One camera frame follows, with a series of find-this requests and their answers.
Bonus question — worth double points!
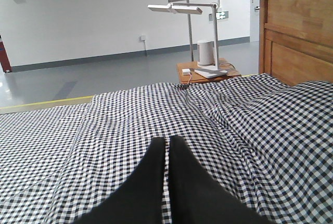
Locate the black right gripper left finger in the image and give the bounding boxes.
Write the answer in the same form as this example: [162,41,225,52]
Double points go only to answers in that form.
[75,137,165,223]

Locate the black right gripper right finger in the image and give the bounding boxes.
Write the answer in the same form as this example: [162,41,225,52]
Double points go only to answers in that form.
[169,136,270,223]

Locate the black white checkered bed sheet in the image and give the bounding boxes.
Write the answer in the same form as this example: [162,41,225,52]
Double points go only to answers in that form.
[1,74,332,223]

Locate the small white power adapter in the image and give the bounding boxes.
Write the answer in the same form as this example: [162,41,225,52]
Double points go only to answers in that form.
[182,69,191,76]

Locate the wooden nightstand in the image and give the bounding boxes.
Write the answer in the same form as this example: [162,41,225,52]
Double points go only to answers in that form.
[176,58,241,84]

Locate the white cylindrical speaker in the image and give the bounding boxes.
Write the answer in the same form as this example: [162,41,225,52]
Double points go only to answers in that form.
[197,40,214,66]

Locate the wooden headboard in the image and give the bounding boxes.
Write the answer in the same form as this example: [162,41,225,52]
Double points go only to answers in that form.
[259,0,332,85]

